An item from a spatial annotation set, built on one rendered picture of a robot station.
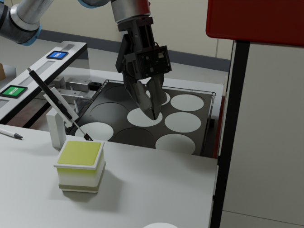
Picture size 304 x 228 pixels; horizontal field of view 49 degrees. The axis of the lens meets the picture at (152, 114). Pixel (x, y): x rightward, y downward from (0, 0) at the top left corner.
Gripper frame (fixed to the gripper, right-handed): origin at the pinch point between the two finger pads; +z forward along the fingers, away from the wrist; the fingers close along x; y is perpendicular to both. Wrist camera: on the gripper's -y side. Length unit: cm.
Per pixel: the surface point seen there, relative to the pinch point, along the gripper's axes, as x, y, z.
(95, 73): 6, -66, -10
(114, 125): -3.9, -18.9, 3.7
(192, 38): 144, -215, -17
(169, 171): -2.8, 9.4, 10.3
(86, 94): -4.6, -40.7, -4.7
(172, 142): 6.5, -7.1, 9.9
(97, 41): 75, -294, -37
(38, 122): -21.6, -32.1, -1.1
